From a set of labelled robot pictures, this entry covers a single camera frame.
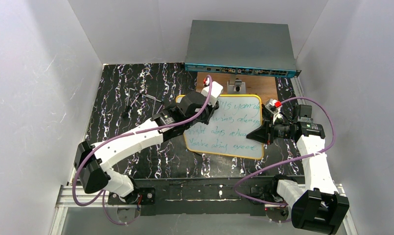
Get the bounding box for yellow framed whiteboard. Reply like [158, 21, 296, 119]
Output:
[184, 94, 264, 160]

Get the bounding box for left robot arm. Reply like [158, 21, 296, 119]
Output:
[74, 90, 222, 197]

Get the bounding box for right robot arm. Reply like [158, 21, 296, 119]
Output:
[247, 100, 349, 235]

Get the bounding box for brown wooden board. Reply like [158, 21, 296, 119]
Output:
[196, 72, 278, 102]

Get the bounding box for black marble pattern mat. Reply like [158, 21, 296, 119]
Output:
[85, 63, 299, 179]

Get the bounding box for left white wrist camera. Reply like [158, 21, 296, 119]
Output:
[201, 81, 223, 106]

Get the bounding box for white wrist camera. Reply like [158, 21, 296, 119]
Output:
[265, 98, 283, 124]
[201, 81, 223, 106]

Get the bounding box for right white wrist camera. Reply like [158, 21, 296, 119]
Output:
[265, 98, 283, 124]

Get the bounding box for grey metal bracket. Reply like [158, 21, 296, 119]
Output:
[227, 78, 246, 95]

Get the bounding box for teal network switch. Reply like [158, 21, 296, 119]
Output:
[184, 20, 301, 78]

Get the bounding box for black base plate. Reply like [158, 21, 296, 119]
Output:
[108, 177, 267, 216]

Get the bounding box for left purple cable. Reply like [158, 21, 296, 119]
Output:
[71, 74, 213, 226]

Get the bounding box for aluminium frame rail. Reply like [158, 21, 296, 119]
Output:
[49, 185, 358, 235]

